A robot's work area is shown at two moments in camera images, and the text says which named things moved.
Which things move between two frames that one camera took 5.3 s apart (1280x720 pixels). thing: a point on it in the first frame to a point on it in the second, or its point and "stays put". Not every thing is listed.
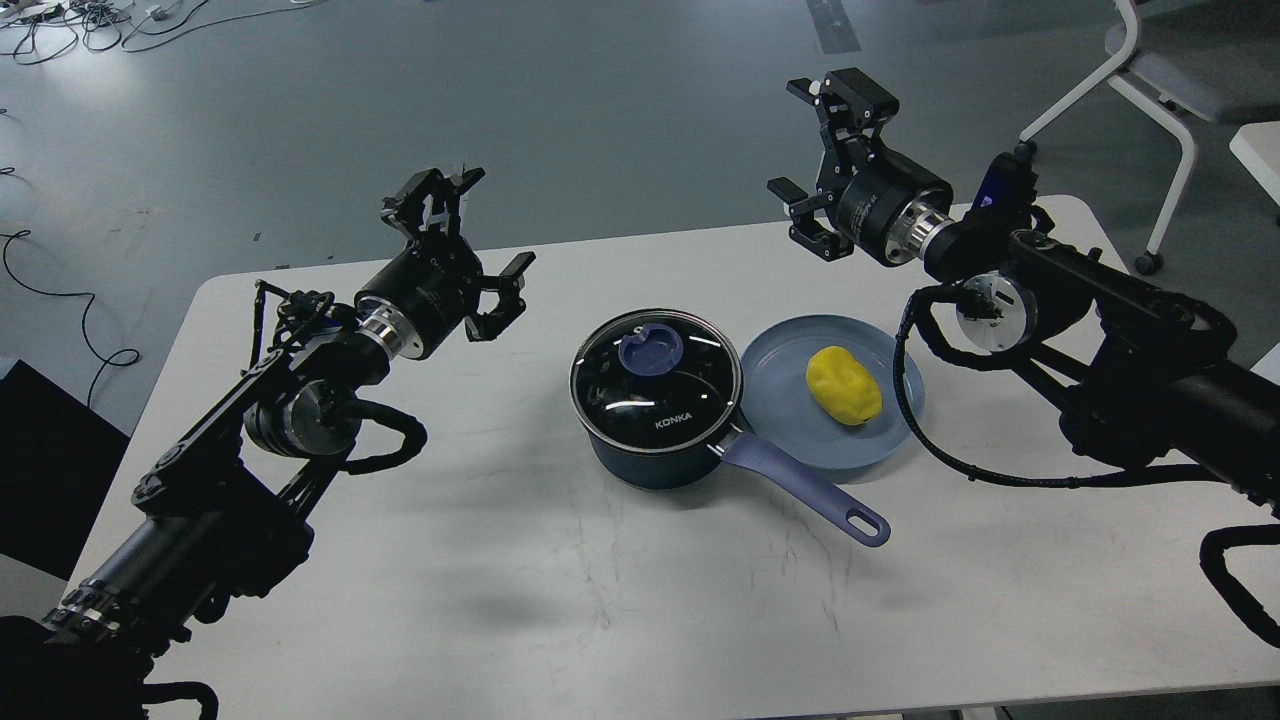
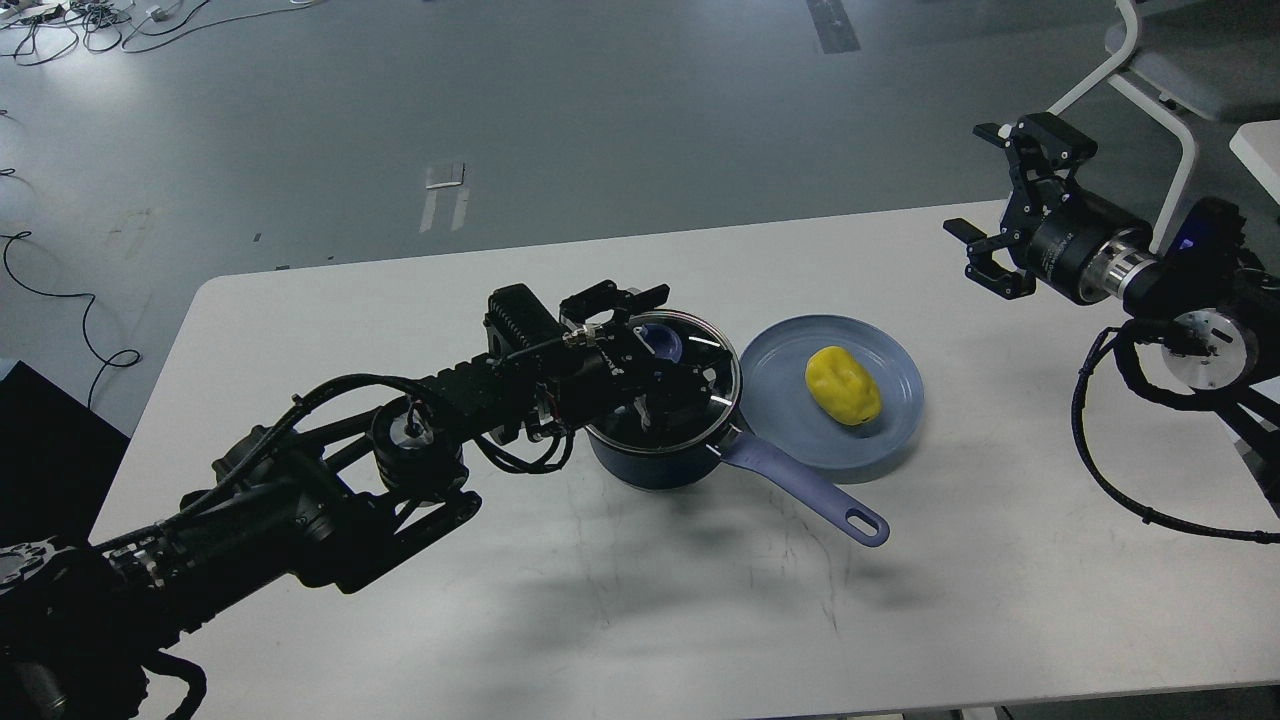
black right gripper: x=887 y=206 to x=1059 y=231
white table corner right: x=1256 y=145 stays put
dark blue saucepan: x=655 y=395 stays put
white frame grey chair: x=1218 y=58 stays put
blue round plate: x=777 y=405 stays put
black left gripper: x=417 y=299 to x=608 y=373
